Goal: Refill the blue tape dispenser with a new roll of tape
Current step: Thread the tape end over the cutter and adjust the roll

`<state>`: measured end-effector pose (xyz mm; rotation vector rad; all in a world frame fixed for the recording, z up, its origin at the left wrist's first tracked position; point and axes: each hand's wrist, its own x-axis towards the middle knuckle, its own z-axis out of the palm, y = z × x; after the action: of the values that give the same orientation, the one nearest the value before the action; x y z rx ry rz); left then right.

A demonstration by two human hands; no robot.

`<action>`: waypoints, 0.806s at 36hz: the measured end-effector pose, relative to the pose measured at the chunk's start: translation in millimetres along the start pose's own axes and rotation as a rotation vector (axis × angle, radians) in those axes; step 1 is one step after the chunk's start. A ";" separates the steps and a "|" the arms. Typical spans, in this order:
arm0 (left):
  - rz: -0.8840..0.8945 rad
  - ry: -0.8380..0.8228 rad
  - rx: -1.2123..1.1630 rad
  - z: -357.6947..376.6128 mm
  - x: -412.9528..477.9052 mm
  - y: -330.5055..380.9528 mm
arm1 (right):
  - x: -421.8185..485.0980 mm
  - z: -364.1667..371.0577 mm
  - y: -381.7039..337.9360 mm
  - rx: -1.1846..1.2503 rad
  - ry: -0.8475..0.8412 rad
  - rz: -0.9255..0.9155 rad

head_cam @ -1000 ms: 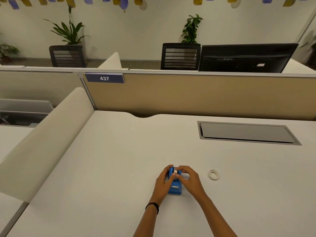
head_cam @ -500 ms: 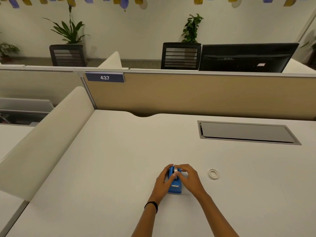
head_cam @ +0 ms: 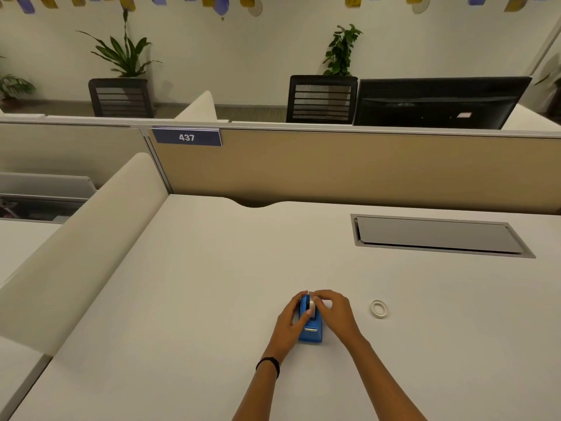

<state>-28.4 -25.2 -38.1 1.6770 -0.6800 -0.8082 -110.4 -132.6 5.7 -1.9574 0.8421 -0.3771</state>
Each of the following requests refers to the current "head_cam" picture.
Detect blue tape dispenser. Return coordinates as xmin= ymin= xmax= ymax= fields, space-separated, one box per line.
xmin=298 ymin=294 xmax=324 ymax=344

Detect potted plant with thin leaves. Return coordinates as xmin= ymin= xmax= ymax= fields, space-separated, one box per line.
xmin=0 ymin=56 xmax=37 ymax=111

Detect person's right forearm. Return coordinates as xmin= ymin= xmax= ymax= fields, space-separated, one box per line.
xmin=342 ymin=335 xmax=428 ymax=421

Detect person's left hand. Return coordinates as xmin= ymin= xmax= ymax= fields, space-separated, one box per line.
xmin=269 ymin=293 xmax=313 ymax=353

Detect blue and yellow hanging decorations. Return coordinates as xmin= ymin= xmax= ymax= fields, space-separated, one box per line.
xmin=0 ymin=0 xmax=561 ymax=18

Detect cream side divider panel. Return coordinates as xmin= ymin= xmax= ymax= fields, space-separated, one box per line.
xmin=174 ymin=90 xmax=217 ymax=123
xmin=0 ymin=152 xmax=170 ymax=357

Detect grey desk cable hatch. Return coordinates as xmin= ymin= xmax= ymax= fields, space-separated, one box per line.
xmin=350 ymin=214 xmax=536 ymax=259

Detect person's left forearm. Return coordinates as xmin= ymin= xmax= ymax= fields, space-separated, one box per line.
xmin=232 ymin=342 xmax=295 ymax=421

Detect black wristband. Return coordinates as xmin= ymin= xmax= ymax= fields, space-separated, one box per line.
xmin=255 ymin=357 xmax=281 ymax=379

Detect beige desk partition panel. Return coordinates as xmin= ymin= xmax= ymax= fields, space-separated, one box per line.
xmin=0 ymin=120 xmax=152 ymax=189
xmin=147 ymin=125 xmax=561 ymax=215

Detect small-leaf potted plant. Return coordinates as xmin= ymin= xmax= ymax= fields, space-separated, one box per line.
xmin=323 ymin=24 xmax=364 ymax=77

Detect black mesh office chair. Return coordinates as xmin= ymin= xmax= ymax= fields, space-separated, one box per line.
xmin=88 ymin=78 xmax=155 ymax=119
xmin=286 ymin=75 xmax=359 ymax=125

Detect black computer monitor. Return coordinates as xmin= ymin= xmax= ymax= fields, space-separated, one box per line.
xmin=353 ymin=76 xmax=533 ymax=130

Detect blue desk number sign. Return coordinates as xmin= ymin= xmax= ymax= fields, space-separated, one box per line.
xmin=151 ymin=127 xmax=223 ymax=147

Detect broad-leaf potted plant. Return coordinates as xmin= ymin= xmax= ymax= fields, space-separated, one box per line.
xmin=77 ymin=8 xmax=163 ymax=79

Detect person's right hand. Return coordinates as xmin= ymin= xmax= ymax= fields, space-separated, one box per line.
xmin=311 ymin=289 xmax=364 ymax=346

